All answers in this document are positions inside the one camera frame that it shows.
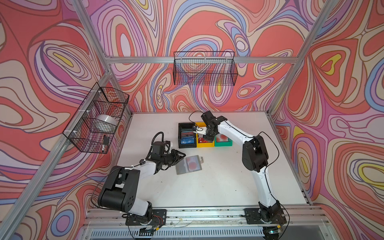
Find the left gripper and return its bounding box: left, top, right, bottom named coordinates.
left=158, top=149, right=186, bottom=168

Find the grey card holder wallet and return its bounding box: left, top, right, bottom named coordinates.
left=176, top=155, right=204, bottom=175

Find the white card red dot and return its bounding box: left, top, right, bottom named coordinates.
left=186, top=158, right=201, bottom=172

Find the red credit card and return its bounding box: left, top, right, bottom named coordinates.
left=198, top=138, right=211, bottom=144

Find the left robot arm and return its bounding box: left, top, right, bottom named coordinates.
left=97, top=141, right=186, bottom=218

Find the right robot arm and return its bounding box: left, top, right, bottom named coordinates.
left=197, top=111, right=282, bottom=223

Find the blue card in bin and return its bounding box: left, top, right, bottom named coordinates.
left=180, top=137, right=195, bottom=145

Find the black plastic bin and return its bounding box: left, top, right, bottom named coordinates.
left=178, top=123, right=197, bottom=149

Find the yellow plastic bin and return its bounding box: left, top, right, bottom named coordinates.
left=196, top=122, right=215, bottom=148

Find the green plastic bin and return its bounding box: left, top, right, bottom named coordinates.
left=215, top=134, right=233, bottom=147

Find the white tape roll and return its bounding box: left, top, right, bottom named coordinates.
left=97, top=114, right=118, bottom=126

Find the back wire basket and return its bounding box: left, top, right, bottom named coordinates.
left=173, top=50, right=239, bottom=86

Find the wire basket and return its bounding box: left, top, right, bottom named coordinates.
left=63, top=83, right=130, bottom=154
left=173, top=50, right=239, bottom=86

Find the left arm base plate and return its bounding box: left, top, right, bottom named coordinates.
left=126, top=209, right=167, bottom=227

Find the left wire basket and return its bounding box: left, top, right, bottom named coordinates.
left=63, top=83, right=130, bottom=154

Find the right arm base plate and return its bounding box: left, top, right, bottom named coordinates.
left=243, top=208, right=287, bottom=226

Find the aluminium front rail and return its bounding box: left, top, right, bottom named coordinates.
left=83, top=205, right=331, bottom=229

